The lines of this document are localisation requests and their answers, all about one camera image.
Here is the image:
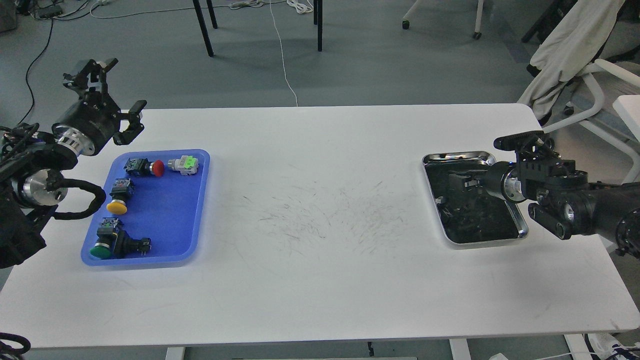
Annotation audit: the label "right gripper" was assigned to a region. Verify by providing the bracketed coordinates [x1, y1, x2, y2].
[435, 162, 523, 228]

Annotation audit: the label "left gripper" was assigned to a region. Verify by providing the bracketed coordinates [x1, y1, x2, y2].
[51, 58, 147, 157]

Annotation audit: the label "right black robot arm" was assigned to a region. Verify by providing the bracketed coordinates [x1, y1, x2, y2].
[422, 130, 639, 258]

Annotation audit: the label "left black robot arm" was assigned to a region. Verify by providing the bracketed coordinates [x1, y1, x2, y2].
[0, 58, 147, 269]

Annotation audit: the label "steel tray with black mat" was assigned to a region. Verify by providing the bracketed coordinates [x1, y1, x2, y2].
[422, 150, 530, 248]

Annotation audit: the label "blue plastic tray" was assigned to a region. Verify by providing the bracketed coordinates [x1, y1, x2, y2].
[80, 149, 211, 269]

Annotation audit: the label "white office chair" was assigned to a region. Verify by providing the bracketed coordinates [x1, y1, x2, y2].
[542, 59, 640, 183]

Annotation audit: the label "beige cloth on chair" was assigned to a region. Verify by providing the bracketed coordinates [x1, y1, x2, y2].
[518, 0, 624, 120]

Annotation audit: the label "black table legs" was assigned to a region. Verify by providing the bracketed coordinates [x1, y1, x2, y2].
[192, 0, 324, 58]

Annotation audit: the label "red push button switch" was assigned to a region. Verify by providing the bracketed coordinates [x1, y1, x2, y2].
[123, 157, 165, 177]

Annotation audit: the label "yellow push button switch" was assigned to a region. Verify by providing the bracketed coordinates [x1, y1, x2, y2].
[106, 177, 135, 215]

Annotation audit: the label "green and grey switch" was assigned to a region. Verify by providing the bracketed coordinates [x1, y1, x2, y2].
[167, 155, 199, 176]

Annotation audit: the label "black cable on floor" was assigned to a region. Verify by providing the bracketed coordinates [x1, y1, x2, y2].
[10, 0, 106, 126]

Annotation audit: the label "black selector switch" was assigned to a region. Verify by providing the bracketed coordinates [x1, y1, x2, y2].
[113, 230, 152, 259]

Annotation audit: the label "green push button switch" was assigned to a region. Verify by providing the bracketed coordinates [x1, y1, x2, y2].
[89, 217, 122, 260]

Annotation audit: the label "white cable on floor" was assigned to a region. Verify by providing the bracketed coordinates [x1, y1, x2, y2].
[90, 0, 316, 107]

